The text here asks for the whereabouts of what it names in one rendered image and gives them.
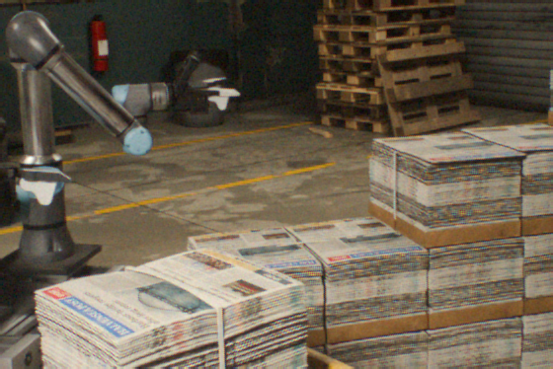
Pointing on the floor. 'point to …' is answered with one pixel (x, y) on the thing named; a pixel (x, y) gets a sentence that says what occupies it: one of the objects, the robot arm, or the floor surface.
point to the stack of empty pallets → (369, 43)
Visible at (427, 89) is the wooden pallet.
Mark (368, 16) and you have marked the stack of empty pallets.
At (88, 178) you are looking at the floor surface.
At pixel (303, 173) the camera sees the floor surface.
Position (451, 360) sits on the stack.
